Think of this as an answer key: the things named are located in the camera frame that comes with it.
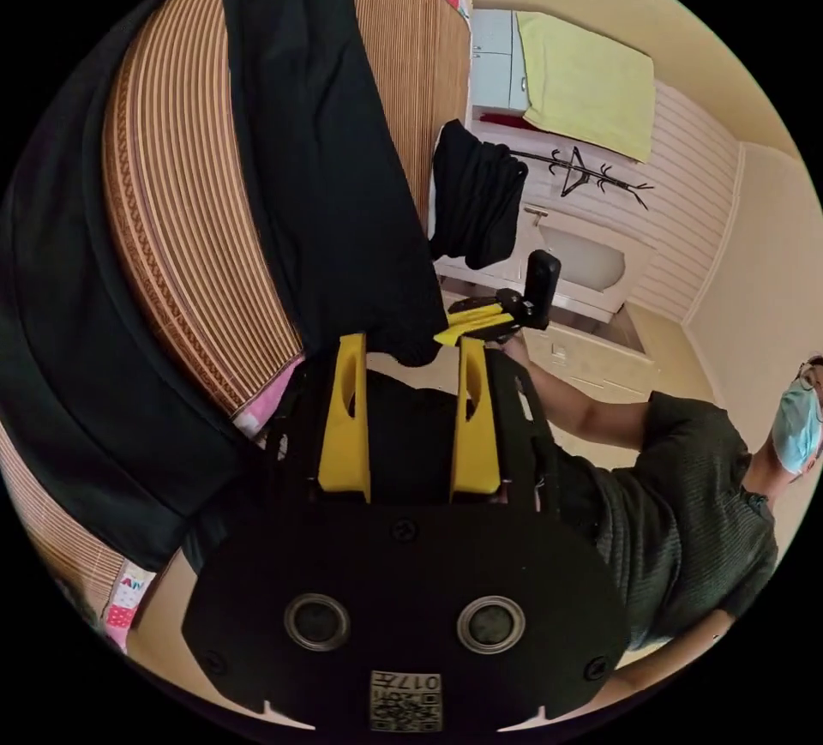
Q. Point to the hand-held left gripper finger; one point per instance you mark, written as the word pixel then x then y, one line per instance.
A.
pixel 477 436

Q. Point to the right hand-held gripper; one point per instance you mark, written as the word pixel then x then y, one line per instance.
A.
pixel 508 306

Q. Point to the black pants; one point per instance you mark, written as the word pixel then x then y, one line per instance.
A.
pixel 308 134

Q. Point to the person's right forearm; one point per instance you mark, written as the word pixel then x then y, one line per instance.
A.
pixel 579 404

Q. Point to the person's right hand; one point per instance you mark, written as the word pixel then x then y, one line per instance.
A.
pixel 512 351

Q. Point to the black hanging garment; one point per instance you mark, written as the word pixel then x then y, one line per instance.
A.
pixel 476 198

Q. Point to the black coat rack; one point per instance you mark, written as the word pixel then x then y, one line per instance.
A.
pixel 582 174

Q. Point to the person's body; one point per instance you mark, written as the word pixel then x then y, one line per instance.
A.
pixel 675 501

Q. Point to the white cupboard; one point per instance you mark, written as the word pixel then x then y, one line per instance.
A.
pixel 494 60

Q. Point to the yellow-green cloth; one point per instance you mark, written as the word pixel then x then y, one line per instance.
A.
pixel 585 83

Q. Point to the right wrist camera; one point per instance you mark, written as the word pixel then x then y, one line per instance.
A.
pixel 543 288

